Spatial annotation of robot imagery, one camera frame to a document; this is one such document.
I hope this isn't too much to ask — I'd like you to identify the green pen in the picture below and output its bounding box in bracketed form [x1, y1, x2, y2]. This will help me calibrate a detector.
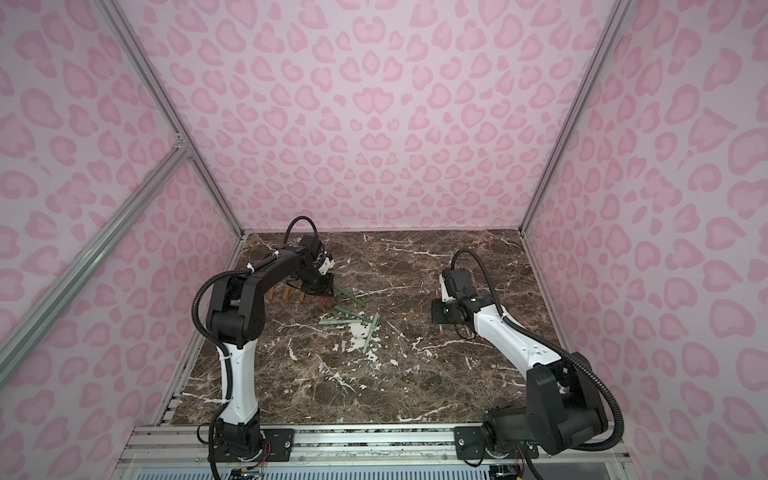
[334, 305, 371, 323]
[318, 318, 365, 326]
[334, 285, 366, 308]

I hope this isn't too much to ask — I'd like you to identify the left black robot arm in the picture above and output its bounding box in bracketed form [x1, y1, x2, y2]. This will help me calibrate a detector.
[191, 234, 334, 461]

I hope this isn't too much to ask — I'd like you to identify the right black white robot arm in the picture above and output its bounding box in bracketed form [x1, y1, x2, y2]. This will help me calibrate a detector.
[431, 268, 624, 456]

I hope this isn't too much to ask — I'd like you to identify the green pen vertical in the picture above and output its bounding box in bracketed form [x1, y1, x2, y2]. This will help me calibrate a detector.
[363, 312, 380, 354]

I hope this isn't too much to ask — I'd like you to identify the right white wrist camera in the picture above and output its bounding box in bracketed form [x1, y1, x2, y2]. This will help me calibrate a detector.
[439, 274, 453, 303]

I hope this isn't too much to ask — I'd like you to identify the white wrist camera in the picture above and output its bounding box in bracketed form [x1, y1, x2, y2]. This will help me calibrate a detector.
[439, 274, 453, 303]
[318, 252, 335, 275]

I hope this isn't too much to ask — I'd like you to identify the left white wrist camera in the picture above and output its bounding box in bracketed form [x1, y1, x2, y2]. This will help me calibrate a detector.
[318, 252, 335, 275]

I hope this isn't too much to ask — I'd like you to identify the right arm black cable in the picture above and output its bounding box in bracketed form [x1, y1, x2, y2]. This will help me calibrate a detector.
[449, 248, 626, 452]

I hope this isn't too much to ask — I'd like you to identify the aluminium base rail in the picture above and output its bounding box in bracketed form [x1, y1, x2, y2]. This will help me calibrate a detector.
[112, 423, 635, 479]

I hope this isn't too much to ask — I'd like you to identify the diagonal aluminium frame bar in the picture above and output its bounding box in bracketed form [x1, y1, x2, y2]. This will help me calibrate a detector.
[1, 141, 188, 385]

